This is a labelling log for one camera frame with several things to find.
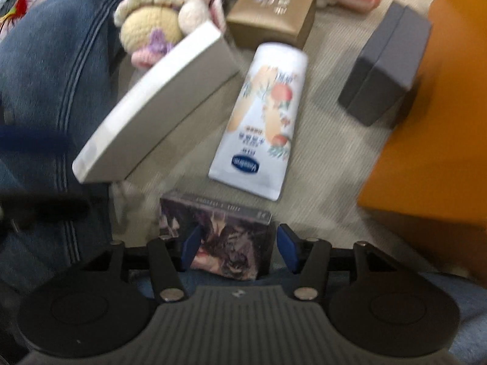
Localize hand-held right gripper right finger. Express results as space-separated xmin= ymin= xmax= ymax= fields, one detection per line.
xmin=277 ymin=224 xmax=400 ymax=302

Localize white box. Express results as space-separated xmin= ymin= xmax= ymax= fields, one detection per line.
xmin=72 ymin=21 xmax=240 ymax=184

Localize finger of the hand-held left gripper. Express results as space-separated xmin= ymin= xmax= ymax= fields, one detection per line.
xmin=0 ymin=123 xmax=73 ymax=155
xmin=0 ymin=188 xmax=92 ymax=231

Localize crochet rabbit doll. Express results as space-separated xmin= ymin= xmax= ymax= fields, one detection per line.
xmin=114 ymin=0 xmax=226 ymax=70

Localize gold cardboard box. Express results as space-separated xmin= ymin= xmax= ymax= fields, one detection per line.
xmin=226 ymin=0 xmax=317 ymax=51

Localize red feather toy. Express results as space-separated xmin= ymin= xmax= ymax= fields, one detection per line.
xmin=0 ymin=0 xmax=36 ymax=31

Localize beige sofa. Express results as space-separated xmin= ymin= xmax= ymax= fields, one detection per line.
xmin=110 ymin=0 xmax=487 ymax=286

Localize orange storage box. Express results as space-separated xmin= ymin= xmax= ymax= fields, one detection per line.
xmin=357 ymin=0 xmax=487 ymax=274

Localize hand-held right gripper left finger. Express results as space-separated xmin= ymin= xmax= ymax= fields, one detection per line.
xmin=82 ymin=224 xmax=204 ymax=303

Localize person's blue jeans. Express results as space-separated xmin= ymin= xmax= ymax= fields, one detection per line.
xmin=0 ymin=0 xmax=183 ymax=278

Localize dark printed card box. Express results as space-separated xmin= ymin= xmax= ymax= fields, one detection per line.
xmin=159 ymin=192 xmax=275 ymax=282

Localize white lotion tube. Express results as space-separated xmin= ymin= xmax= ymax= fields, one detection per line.
xmin=208 ymin=43 xmax=309 ymax=202

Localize grey box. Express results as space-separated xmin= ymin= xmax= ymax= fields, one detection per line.
xmin=338 ymin=1 xmax=433 ymax=127

